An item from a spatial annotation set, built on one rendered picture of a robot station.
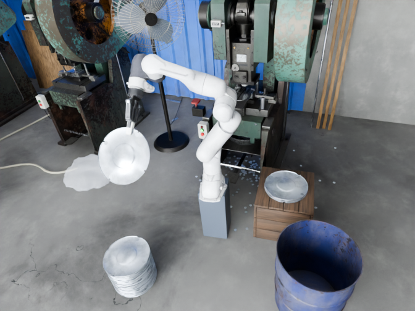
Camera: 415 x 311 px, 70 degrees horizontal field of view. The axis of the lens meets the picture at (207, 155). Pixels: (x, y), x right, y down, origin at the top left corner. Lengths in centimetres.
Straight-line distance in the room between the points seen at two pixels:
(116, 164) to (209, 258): 101
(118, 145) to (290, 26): 109
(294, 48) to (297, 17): 16
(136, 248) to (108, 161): 68
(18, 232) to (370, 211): 279
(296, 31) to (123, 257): 165
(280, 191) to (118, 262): 114
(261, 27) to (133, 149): 114
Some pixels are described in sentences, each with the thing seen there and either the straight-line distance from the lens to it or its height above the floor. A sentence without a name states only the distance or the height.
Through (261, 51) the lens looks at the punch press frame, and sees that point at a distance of 215.
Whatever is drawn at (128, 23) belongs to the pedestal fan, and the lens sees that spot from 263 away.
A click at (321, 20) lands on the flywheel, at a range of 209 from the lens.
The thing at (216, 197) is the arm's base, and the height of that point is 47.
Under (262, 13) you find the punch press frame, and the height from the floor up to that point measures 137.
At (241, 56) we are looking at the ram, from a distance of 225.
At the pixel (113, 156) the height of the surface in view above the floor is 95.
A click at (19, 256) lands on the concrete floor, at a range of 273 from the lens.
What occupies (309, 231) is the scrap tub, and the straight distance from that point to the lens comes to 188.
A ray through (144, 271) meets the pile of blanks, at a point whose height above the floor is 20.
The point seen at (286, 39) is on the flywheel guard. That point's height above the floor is 131.
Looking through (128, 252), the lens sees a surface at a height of 25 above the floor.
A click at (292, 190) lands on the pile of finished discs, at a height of 38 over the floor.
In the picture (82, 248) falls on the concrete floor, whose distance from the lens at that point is 252.
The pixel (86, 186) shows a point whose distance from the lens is 283.
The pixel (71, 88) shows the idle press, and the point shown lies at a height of 66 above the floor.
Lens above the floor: 184
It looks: 38 degrees down
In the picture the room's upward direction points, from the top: 6 degrees counter-clockwise
